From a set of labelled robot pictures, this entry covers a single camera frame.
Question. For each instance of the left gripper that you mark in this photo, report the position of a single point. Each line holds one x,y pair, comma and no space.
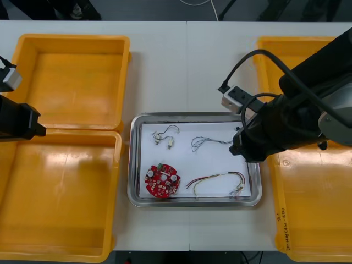
16,121

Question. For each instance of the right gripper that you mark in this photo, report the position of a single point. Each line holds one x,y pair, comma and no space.
247,149

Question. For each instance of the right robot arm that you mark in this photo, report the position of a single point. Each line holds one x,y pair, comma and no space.
316,82

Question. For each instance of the yellow-orange plastic bin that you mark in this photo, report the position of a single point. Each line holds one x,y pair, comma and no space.
77,88
60,192
313,198
277,63

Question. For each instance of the white sheet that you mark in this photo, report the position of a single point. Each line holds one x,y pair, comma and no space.
192,162

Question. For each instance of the round red circuit board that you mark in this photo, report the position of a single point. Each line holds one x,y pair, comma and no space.
160,181

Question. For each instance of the steel tray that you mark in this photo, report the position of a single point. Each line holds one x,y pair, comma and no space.
133,165

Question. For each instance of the person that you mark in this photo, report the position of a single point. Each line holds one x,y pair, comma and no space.
79,9

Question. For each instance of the black stand leg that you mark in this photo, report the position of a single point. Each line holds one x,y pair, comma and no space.
227,8

